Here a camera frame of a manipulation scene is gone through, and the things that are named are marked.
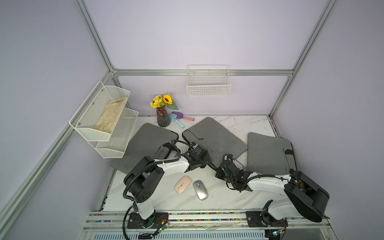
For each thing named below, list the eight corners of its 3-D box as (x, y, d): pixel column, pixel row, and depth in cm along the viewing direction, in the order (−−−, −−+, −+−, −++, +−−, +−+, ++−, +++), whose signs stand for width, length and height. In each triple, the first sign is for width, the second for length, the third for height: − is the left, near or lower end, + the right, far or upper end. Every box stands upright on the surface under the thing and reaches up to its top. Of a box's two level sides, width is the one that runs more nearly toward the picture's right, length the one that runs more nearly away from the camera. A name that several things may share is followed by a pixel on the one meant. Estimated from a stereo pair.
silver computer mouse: (201, 202, 81) (201, 201, 79) (192, 183, 88) (192, 182, 86) (209, 197, 83) (209, 196, 81) (200, 179, 89) (200, 178, 88)
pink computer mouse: (173, 191, 85) (172, 189, 83) (185, 174, 91) (185, 173, 89) (181, 197, 83) (181, 195, 81) (193, 179, 89) (193, 178, 87)
